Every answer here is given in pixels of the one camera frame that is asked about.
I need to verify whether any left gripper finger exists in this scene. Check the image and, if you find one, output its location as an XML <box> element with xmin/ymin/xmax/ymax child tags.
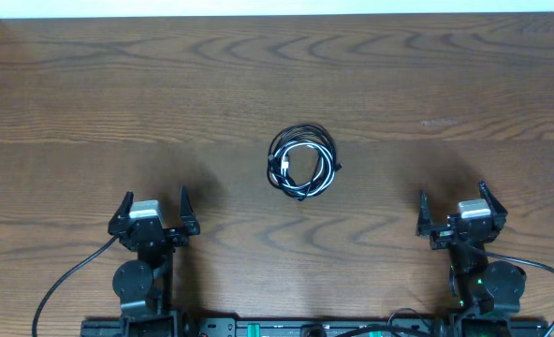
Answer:
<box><xmin>115</xmin><ymin>191</ymin><xmax>134</xmax><ymax>220</ymax></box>
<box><xmin>179</xmin><ymin>185</ymin><xmax>197</xmax><ymax>227</ymax></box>

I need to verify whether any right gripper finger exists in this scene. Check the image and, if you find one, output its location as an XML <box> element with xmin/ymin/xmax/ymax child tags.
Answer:
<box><xmin>417</xmin><ymin>190</ymin><xmax>432</xmax><ymax>229</ymax></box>
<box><xmin>478</xmin><ymin>180</ymin><xmax>506</xmax><ymax>216</ymax></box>

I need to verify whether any white USB cable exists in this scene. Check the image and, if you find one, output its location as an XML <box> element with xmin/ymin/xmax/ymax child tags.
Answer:
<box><xmin>276</xmin><ymin>139</ymin><xmax>337</xmax><ymax>198</ymax></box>

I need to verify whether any black USB cable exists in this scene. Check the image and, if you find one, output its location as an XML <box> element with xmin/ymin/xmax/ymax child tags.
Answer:
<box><xmin>266</xmin><ymin>123</ymin><xmax>343</xmax><ymax>202</ymax></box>

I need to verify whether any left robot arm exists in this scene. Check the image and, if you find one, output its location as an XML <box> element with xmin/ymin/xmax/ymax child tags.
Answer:
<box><xmin>108</xmin><ymin>186</ymin><xmax>200</xmax><ymax>321</ymax></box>

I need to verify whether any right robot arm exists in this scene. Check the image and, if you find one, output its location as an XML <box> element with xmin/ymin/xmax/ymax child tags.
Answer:
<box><xmin>416</xmin><ymin>181</ymin><xmax>526</xmax><ymax>315</ymax></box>

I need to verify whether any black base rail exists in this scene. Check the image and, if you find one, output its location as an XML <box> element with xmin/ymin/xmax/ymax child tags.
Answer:
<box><xmin>80</xmin><ymin>316</ymin><xmax>550</xmax><ymax>337</ymax></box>

